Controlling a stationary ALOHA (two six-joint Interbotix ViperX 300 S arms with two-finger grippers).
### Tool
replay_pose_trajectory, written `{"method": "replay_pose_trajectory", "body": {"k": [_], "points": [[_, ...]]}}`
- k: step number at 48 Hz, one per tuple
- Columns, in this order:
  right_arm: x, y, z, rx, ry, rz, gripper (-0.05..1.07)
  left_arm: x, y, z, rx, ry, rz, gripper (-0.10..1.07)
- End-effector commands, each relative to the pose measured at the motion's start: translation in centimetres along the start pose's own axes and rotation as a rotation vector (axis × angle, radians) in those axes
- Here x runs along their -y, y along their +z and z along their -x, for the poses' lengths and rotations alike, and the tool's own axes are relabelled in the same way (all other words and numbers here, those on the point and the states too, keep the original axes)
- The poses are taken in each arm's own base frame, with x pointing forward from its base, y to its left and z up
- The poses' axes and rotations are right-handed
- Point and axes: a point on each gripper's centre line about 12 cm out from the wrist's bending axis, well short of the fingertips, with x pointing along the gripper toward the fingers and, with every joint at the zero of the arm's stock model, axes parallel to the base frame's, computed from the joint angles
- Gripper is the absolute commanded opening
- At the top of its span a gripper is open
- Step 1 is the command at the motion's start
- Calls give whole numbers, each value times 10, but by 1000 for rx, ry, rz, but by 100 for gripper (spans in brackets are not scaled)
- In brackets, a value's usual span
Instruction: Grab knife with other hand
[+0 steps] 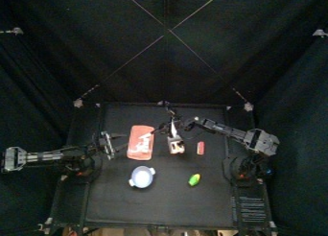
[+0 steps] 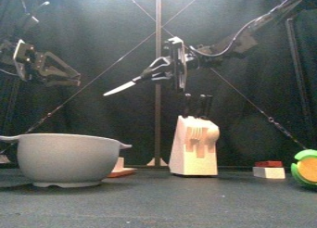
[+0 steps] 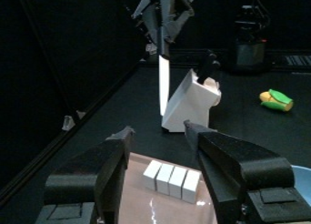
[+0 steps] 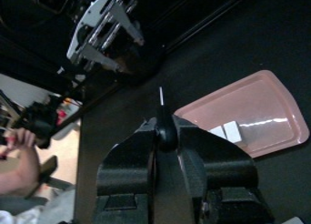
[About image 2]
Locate toy knife with silver blade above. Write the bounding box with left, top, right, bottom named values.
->
left=102, top=74, right=155, bottom=97

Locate white wooden knife block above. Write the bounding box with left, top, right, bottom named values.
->
left=167, top=115, right=221, bottom=177

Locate white block on tray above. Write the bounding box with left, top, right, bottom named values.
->
left=112, top=157, right=126, bottom=172

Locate pink orange toy tray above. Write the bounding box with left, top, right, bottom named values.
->
left=107, top=167, right=138, bottom=179

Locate small red block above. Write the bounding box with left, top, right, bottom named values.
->
left=254, top=159, right=285, bottom=169

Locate small white block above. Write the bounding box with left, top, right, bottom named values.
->
left=252, top=166, right=288, bottom=180

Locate green and orange toy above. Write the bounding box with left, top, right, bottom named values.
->
left=290, top=148, right=317, bottom=190

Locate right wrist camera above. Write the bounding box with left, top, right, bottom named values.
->
left=163, top=36, right=186, bottom=50

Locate thin diagonal brace wire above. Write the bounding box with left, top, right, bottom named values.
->
left=120, top=0, right=309, bottom=151
left=0, top=0, right=209, bottom=154

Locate black knife handle in block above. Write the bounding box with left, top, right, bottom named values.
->
left=202, top=94, right=215, bottom=120
left=182, top=93, right=193, bottom=119
left=194, top=94, right=207, bottom=120

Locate vertical metal frame post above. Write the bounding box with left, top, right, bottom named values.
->
left=154, top=0, right=163, bottom=168

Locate grey right arm cable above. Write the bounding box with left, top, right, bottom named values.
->
left=189, top=8, right=290, bottom=58

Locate white bowl with handles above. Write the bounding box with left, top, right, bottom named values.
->
left=0, top=133, right=134, bottom=189

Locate black side frame post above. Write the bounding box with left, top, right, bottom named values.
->
left=284, top=17, right=316, bottom=147

